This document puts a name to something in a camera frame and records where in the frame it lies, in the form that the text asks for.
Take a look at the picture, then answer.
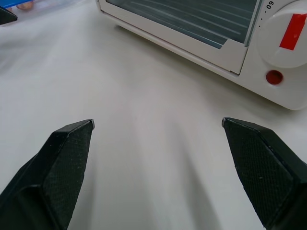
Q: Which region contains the white dial knob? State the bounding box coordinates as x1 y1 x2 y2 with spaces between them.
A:
255 0 307 70

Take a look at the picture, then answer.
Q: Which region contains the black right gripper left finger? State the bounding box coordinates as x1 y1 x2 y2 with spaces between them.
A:
0 119 95 230

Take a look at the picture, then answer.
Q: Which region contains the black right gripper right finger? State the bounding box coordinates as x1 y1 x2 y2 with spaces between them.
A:
221 117 307 230

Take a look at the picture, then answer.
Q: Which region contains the blue food tray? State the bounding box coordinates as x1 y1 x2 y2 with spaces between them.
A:
0 0 35 8

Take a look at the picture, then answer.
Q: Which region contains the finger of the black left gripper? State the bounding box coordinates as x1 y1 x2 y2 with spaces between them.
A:
0 6 19 26

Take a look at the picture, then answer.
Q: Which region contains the round dark red button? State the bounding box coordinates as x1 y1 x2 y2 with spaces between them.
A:
265 69 283 85

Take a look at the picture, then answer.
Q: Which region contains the brown bread roll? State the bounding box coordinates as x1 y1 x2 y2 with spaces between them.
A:
16 1 34 11

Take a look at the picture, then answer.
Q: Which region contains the white toaster oven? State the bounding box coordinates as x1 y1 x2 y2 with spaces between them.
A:
95 0 307 111

